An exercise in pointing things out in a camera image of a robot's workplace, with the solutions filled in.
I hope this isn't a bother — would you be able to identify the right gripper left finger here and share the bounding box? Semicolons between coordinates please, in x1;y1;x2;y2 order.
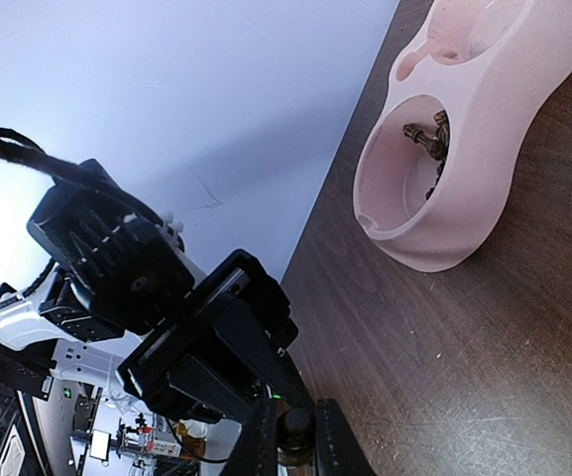
223;399;279;476

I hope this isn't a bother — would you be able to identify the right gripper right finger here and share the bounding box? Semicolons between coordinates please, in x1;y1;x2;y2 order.
314;399;376;476

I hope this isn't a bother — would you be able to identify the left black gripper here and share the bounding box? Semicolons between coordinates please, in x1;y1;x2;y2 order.
117;249;314;421

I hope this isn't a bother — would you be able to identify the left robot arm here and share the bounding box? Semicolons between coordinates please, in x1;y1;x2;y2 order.
0;250;313;423

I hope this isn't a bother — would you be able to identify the pile of dark chess pieces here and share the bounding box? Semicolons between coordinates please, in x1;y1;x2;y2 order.
402;110;451;200

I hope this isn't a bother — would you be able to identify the pink double pet bowl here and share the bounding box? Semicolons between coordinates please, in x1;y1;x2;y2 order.
353;1;572;273

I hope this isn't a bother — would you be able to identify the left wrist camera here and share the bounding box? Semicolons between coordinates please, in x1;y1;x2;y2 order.
27;159;196;340

